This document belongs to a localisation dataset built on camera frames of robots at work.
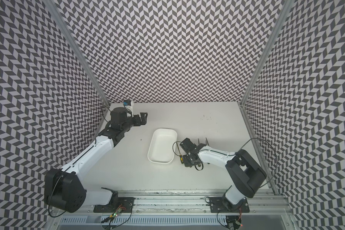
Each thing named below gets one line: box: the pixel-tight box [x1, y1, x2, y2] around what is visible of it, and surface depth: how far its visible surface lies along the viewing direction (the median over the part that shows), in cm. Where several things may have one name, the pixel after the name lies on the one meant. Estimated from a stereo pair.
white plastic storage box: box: [147, 127, 178, 165], surface depth 96 cm
